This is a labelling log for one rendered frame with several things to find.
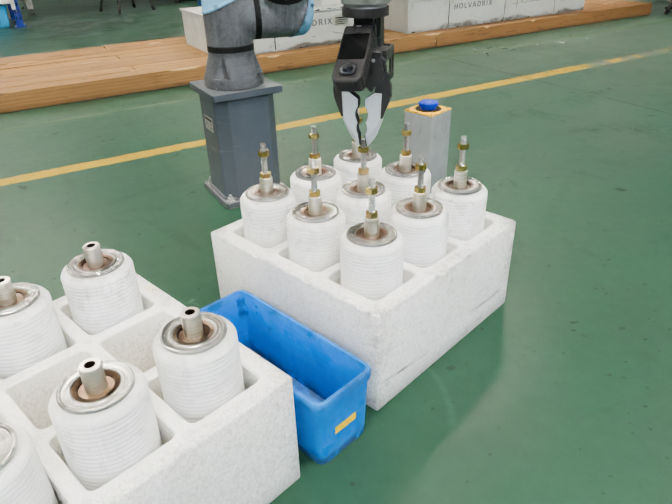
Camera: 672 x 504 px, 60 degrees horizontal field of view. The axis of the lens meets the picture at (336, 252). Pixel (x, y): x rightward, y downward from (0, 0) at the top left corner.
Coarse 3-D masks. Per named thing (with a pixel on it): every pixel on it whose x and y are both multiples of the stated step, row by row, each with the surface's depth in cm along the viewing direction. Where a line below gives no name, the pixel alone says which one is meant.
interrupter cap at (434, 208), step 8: (400, 200) 95; (408, 200) 95; (432, 200) 95; (400, 208) 93; (408, 208) 93; (432, 208) 92; (440, 208) 92; (408, 216) 90; (416, 216) 90; (424, 216) 90; (432, 216) 90
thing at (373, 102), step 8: (368, 96) 91; (376, 96) 90; (368, 104) 91; (376, 104) 91; (368, 112) 92; (376, 112) 92; (368, 120) 93; (376, 120) 92; (368, 128) 93; (376, 128) 93; (368, 136) 94; (368, 144) 96
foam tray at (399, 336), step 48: (240, 240) 100; (480, 240) 98; (240, 288) 103; (288, 288) 93; (336, 288) 86; (432, 288) 89; (480, 288) 102; (336, 336) 88; (384, 336) 83; (432, 336) 94; (384, 384) 87
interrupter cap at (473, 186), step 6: (444, 180) 102; (450, 180) 102; (468, 180) 102; (474, 180) 102; (438, 186) 100; (444, 186) 100; (450, 186) 100; (468, 186) 100; (474, 186) 99; (480, 186) 99; (450, 192) 98; (456, 192) 97; (462, 192) 97; (468, 192) 97; (474, 192) 97
